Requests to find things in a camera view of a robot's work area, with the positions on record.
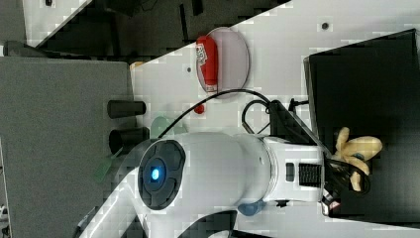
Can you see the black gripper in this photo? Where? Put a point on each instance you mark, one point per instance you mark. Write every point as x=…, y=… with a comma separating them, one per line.
x=349, y=177

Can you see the yellow plush banana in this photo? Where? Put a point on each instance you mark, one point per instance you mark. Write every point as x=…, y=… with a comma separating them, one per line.
x=366, y=145

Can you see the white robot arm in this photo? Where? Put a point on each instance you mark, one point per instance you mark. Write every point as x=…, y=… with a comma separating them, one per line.
x=194, y=185

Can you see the black toaster oven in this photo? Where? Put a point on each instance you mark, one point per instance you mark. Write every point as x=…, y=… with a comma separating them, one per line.
x=372, y=88

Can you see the blue bowl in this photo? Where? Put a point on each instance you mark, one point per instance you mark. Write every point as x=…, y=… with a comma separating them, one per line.
x=251, y=209

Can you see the red plush strawberry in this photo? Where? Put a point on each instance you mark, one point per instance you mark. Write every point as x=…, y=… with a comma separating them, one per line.
x=200, y=109

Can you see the grey round plate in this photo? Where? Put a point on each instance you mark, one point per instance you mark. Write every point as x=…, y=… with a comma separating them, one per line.
x=233, y=59

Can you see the red plush ketchup bottle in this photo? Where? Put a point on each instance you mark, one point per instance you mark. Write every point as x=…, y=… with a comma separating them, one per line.
x=207, y=57

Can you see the green colander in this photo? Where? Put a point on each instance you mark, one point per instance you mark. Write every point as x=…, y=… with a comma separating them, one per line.
x=161, y=123

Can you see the small black cup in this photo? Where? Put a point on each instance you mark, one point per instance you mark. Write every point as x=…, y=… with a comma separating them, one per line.
x=125, y=108

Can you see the green slotted spatula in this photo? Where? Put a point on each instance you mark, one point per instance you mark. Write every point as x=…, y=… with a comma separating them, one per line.
x=104, y=168

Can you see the grey partition panel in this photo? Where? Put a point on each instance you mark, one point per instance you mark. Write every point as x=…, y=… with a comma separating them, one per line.
x=54, y=137

